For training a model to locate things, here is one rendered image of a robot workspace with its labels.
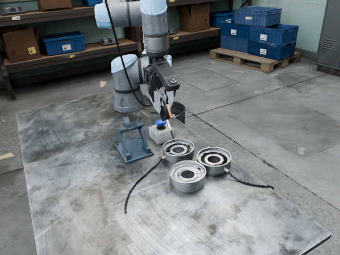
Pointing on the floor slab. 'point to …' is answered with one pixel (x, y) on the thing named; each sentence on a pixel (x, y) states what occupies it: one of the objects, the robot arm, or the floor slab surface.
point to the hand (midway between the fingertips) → (164, 110)
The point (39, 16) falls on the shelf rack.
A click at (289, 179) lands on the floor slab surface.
